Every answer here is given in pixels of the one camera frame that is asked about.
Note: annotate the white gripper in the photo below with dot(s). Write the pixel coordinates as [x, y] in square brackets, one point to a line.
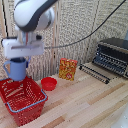
[22, 47]

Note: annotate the blue plastic mug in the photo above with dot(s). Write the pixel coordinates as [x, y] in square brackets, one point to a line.
[16, 69]

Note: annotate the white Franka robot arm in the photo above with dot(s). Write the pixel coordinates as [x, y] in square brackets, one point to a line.
[34, 14]

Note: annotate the red plastic bowl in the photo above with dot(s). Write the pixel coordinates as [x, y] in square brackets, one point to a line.
[49, 83]

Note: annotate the red shopping basket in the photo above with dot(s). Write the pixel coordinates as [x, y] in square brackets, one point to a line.
[22, 100]

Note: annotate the red yellow snack box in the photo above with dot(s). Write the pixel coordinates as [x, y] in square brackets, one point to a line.
[67, 68]

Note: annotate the black toaster oven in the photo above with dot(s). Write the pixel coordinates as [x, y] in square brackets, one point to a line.
[112, 56]

